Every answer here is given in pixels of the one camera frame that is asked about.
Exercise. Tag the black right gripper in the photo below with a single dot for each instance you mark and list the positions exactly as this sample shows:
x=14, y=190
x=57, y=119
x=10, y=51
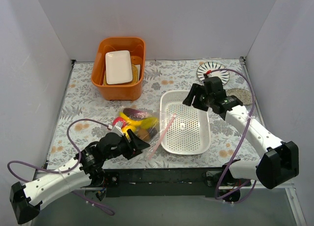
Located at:
x=198, y=98

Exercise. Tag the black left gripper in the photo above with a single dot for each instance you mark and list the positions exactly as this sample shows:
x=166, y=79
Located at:
x=130, y=147

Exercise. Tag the brown toy kiwi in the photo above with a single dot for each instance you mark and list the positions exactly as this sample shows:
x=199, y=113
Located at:
x=143, y=135

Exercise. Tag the yellow toy mango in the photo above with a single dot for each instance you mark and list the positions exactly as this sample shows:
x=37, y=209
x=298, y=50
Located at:
x=126, y=128

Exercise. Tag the dark brown toy mangosteen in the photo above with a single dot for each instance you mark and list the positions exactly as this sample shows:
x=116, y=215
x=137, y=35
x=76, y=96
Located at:
x=152, y=132

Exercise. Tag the yellow toy banana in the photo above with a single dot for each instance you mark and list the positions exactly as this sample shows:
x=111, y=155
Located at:
x=129, y=121

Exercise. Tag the clear zip top bag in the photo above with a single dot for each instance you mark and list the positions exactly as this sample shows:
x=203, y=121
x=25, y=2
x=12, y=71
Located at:
x=147, y=130

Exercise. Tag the red toy apple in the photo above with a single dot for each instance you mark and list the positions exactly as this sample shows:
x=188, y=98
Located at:
x=119, y=120

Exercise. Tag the purple toy eggplant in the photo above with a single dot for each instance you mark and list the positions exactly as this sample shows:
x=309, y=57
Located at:
x=135, y=114

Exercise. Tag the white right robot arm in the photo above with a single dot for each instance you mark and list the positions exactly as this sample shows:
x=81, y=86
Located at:
x=279, y=160

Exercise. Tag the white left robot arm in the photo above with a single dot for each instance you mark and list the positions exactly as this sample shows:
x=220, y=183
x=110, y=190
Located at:
x=28, y=199

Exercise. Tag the blue striped round plate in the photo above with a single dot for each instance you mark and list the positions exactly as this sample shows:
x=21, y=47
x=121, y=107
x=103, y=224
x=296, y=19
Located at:
x=218, y=70

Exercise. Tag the white perforated plastic basket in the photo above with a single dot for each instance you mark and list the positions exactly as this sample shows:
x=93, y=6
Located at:
x=189, y=133

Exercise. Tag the speckled round coaster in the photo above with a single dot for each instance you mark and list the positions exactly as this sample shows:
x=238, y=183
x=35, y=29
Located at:
x=242, y=94

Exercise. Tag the floral patterned table mat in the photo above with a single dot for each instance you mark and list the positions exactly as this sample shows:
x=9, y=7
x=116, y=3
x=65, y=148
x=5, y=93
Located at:
x=85, y=113

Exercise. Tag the yellow woven tray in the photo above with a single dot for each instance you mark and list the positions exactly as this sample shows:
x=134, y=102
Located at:
x=121, y=74

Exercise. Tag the orange plastic bin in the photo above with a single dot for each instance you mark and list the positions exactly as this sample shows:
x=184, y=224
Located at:
x=137, y=48

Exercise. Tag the white rectangular plate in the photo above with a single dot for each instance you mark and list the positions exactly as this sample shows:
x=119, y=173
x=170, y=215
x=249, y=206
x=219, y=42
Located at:
x=117, y=57

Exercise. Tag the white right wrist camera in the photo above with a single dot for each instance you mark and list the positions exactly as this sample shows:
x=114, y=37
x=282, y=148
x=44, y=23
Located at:
x=207, y=74

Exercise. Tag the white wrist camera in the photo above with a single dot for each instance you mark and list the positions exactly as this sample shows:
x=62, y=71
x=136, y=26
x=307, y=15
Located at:
x=207, y=74
x=116, y=129

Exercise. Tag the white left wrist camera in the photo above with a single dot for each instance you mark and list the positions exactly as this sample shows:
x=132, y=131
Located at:
x=116, y=129

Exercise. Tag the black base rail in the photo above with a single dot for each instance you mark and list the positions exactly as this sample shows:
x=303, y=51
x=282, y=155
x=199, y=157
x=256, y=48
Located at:
x=162, y=182

